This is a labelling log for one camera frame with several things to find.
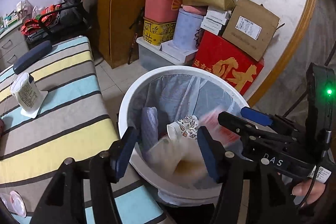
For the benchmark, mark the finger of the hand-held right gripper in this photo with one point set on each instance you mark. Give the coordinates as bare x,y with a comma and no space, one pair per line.
256,116
236,127

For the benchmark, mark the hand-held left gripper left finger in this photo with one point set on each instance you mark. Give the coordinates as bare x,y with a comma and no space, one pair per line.
126,155

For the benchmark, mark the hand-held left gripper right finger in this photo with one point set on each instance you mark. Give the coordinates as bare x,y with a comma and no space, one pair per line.
210,155

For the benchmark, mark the white patterned paper cup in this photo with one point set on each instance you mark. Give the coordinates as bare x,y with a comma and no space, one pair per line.
183,127

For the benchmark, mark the white rimmed waste bin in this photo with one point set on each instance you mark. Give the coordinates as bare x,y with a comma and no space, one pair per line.
126,108

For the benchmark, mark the white drink carton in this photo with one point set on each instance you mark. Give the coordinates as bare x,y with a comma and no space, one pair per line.
26,95

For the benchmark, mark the clear plastic cup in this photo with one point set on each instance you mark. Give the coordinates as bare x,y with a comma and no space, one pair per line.
14,203

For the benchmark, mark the person's right hand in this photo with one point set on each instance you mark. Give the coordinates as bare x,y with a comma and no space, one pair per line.
302,188

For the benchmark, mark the red gift box gold print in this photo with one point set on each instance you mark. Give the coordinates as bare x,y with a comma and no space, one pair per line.
218,56

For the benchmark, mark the white plastic bin liner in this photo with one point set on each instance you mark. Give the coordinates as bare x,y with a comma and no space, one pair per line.
170,92

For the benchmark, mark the open cardboard box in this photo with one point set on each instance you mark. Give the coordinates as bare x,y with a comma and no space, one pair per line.
249,37

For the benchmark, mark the white gift box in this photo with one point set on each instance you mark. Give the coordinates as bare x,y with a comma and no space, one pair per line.
178,52

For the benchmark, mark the clear plastic storage box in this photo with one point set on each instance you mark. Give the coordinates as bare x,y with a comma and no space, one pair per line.
149,56

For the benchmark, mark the light blue cylinder box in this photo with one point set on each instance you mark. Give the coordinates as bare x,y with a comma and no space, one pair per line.
186,29

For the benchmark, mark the dark folded umbrella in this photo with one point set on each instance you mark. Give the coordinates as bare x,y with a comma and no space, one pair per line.
134,40

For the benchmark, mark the yellow floral tin box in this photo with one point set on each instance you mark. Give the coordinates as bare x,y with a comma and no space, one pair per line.
157,32

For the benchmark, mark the pink round box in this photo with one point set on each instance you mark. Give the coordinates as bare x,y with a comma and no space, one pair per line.
194,9

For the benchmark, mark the dark blue glasses case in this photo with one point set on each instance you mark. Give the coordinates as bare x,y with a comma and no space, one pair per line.
31,57

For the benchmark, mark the pink plastic storage bin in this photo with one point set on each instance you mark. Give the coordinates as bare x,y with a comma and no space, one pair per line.
160,8

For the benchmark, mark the dark folded cloth pile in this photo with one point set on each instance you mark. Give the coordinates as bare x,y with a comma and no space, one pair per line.
42,35

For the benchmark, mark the wooden wardrobe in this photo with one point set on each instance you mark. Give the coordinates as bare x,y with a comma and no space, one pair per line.
123,3

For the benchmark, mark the grey bedside drawer cabinet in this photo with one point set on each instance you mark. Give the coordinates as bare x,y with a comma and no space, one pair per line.
10,45

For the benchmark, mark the red striped bag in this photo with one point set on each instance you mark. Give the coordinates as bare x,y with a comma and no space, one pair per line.
31,26

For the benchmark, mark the white plastic bag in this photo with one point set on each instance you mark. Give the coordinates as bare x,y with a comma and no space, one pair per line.
36,11

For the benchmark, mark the clutter of small boxes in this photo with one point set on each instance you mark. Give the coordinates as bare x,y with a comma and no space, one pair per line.
10,19

